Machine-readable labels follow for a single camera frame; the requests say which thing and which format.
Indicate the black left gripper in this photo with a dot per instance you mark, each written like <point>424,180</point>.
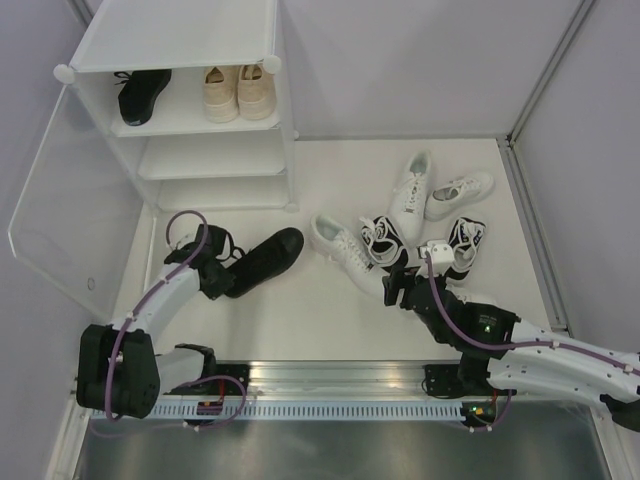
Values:
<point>220,276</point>

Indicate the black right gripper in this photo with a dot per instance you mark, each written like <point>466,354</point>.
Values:
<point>396,282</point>

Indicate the black canvas sneaker front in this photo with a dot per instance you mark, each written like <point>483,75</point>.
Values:
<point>269,259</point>

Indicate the white plastic shoe cabinet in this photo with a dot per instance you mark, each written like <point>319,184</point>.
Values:
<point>179,158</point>

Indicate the beige lace sneaker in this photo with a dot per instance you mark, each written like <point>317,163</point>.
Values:
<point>256,94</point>
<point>220,93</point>

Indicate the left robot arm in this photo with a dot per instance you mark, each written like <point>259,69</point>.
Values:
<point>133,337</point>

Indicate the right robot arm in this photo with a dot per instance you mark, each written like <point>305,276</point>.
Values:
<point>501,351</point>

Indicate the white sneaker near cabinet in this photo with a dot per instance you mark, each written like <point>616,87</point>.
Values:
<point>334,241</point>

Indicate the black white patterned sneaker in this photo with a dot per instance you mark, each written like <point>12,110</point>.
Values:
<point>383,242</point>

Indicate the black white sneaker right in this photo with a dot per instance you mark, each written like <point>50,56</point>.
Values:
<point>465,239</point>

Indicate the white sneaker rear middle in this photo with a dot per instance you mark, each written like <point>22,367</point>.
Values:
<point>407,208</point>

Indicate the white sneaker rear right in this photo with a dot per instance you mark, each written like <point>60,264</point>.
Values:
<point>463,191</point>

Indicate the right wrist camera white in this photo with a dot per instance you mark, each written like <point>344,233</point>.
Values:
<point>436,258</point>

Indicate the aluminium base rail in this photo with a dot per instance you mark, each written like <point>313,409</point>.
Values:
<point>320,377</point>

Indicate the white slotted cable duct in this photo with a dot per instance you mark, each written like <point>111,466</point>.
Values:
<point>420,410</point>

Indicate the aluminium corner frame post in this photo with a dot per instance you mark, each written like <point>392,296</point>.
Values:
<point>567,39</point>

